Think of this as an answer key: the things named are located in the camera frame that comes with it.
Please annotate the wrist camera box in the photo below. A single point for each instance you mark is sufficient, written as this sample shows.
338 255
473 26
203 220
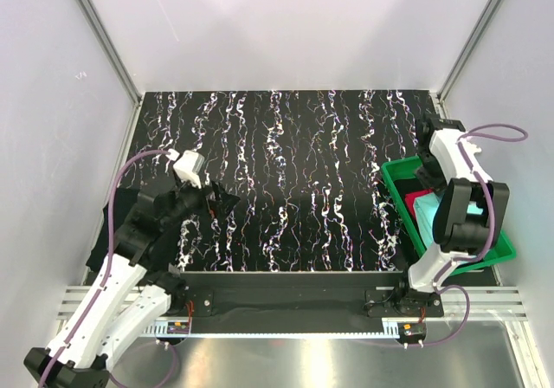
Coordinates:
428 124
187 166

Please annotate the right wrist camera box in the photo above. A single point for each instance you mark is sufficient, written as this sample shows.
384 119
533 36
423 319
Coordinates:
428 124

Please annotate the aluminium corner post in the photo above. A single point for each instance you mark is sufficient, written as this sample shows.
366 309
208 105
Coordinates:
478 31
94 21

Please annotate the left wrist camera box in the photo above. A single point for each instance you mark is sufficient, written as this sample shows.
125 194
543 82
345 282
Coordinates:
187 166

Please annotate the black t shirt in bin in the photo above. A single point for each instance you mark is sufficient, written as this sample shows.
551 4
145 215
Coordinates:
409 190

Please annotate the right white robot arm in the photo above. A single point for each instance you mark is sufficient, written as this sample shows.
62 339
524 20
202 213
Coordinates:
456 156

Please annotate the turquoise t shirt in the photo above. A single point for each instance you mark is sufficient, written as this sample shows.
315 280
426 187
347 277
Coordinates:
425 228

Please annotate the green plastic bin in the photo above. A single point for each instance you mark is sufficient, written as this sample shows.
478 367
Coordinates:
467 228

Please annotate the folded black t shirt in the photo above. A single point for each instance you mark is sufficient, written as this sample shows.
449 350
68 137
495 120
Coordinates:
117 228

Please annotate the aluminium frame rail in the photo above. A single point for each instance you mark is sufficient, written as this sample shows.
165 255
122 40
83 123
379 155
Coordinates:
488 304

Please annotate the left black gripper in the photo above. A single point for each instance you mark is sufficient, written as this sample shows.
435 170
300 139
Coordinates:
221 205

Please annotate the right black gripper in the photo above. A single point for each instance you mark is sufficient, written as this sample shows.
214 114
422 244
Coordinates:
437 184

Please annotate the right aluminium corner post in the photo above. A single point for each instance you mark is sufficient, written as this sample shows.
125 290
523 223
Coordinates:
478 31

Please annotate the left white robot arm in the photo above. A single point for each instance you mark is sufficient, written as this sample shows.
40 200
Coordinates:
133 287

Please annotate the red t shirt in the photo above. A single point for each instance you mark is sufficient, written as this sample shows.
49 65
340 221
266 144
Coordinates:
426 206

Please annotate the left aluminium corner post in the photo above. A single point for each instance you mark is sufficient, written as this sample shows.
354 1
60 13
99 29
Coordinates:
94 21

